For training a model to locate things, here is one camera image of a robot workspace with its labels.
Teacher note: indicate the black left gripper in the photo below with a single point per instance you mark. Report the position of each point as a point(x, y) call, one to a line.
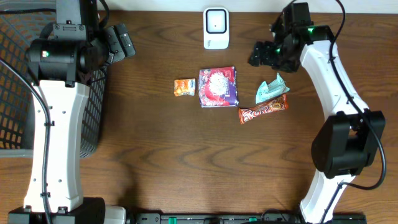
point(113, 43)

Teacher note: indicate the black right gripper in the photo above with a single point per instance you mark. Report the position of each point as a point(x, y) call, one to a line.
point(267, 47)

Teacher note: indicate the orange chocolate bar wrapper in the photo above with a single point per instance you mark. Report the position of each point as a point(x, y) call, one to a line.
point(277, 104)

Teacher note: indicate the purple red snack packet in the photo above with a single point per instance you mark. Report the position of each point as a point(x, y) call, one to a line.
point(217, 87)

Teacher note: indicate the teal snack packet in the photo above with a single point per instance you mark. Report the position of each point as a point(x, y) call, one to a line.
point(268, 91)

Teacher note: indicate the white barcode scanner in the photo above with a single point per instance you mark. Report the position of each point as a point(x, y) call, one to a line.
point(215, 28)

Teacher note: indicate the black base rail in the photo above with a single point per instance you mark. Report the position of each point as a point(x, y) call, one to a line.
point(268, 217)

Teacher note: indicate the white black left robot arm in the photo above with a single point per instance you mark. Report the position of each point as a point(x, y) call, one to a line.
point(61, 63)

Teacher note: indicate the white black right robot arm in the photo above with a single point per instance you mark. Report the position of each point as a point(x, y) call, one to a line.
point(351, 134)

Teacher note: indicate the small orange snack packet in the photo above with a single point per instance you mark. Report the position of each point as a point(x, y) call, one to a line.
point(184, 87)

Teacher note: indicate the dark grey plastic basket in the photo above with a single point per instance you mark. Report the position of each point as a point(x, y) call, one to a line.
point(21, 23)

